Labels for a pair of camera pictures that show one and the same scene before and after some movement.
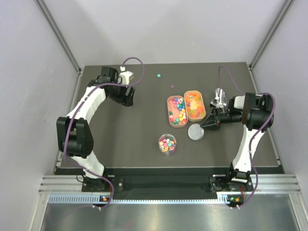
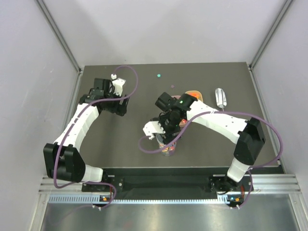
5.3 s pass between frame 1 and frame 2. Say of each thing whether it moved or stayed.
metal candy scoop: stayed
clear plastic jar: stayed
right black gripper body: moved
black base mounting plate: stayed
